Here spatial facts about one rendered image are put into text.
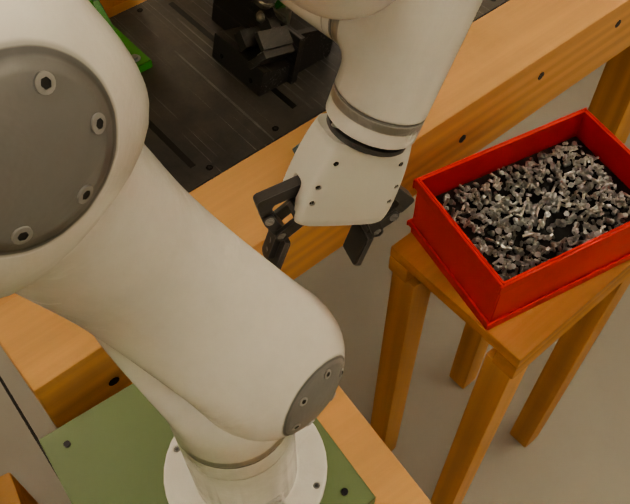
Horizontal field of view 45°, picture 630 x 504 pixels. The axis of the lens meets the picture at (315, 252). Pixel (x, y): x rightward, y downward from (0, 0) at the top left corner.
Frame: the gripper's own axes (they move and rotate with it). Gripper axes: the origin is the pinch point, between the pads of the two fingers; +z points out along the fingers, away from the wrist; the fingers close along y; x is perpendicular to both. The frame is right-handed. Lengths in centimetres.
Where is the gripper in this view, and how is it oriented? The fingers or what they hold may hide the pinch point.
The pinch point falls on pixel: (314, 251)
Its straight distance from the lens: 76.4
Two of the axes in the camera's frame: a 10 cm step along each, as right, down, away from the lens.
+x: 3.7, 7.0, -6.1
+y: -8.8, 0.5, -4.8
